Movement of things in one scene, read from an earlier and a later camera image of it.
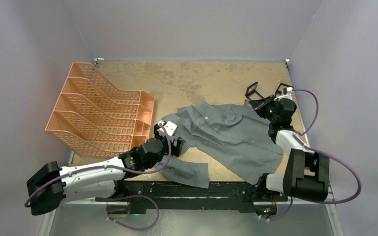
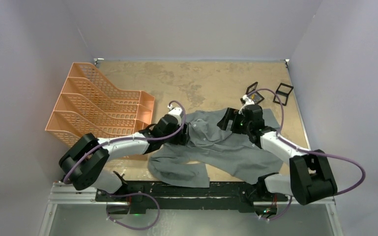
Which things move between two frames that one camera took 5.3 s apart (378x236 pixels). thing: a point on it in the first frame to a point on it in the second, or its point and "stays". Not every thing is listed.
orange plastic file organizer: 95,119 stays
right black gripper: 260,104 to 231,114
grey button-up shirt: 232,140 stays
